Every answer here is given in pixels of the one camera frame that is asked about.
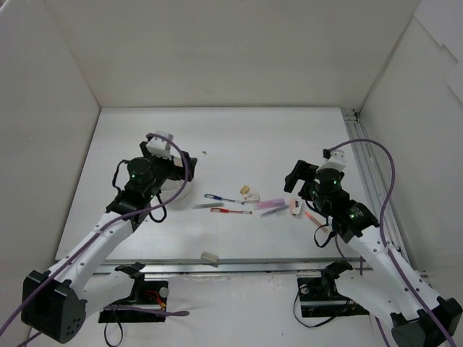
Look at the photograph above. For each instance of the white round divided container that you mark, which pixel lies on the white round divided container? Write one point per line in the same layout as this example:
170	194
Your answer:
170	188

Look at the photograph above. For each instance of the red gel pen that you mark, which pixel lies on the red gel pen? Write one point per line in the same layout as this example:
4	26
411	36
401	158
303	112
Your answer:
228	211

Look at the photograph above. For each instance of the yellow staple box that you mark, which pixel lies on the yellow staple box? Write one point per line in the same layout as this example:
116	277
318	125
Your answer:
244	190

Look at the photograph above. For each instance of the white eraser block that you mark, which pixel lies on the white eraser block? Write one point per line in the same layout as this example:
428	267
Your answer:
209	257

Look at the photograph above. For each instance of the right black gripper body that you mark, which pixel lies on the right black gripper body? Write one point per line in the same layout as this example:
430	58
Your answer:
299	175

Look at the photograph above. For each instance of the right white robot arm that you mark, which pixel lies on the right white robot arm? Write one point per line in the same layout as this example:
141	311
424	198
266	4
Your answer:
415	313

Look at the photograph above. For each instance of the white staple box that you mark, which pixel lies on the white staple box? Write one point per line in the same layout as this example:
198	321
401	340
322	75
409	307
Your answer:
251	197

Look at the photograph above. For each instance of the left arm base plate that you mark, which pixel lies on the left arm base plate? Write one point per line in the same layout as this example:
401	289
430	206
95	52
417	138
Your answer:
151	294

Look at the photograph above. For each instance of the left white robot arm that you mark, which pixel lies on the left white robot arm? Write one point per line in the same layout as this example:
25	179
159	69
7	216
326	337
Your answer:
57	302

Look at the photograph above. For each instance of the front aluminium rail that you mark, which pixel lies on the front aluminium rail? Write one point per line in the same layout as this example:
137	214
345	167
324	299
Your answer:
222	266

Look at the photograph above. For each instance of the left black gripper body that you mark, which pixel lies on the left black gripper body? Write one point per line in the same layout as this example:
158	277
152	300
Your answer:
184	168

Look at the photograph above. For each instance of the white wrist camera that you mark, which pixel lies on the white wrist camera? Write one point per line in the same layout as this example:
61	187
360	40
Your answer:
159	144
335	159

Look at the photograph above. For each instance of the aluminium table rail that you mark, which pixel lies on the aluminium table rail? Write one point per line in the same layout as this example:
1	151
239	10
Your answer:
374	185

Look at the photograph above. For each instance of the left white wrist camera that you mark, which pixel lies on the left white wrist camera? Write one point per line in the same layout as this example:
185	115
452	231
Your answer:
159	144

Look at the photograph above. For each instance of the blue gel pen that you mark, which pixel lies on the blue gel pen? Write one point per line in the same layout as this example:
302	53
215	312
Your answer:
223	199

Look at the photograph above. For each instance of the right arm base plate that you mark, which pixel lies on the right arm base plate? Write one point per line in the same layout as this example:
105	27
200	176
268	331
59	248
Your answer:
315	302

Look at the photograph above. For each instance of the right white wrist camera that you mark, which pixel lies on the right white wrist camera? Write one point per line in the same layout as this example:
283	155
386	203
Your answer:
335	159

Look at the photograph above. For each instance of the green-grey pen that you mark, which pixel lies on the green-grey pen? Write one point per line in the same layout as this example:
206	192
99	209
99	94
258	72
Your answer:
208	205

